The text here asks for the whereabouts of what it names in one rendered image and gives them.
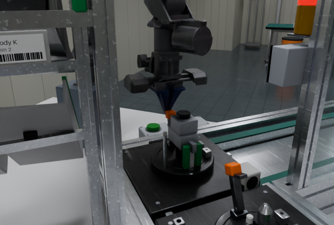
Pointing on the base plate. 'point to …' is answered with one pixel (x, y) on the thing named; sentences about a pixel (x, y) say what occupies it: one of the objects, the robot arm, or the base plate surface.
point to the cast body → (184, 130)
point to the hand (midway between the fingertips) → (166, 100)
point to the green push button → (153, 127)
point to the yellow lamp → (304, 19)
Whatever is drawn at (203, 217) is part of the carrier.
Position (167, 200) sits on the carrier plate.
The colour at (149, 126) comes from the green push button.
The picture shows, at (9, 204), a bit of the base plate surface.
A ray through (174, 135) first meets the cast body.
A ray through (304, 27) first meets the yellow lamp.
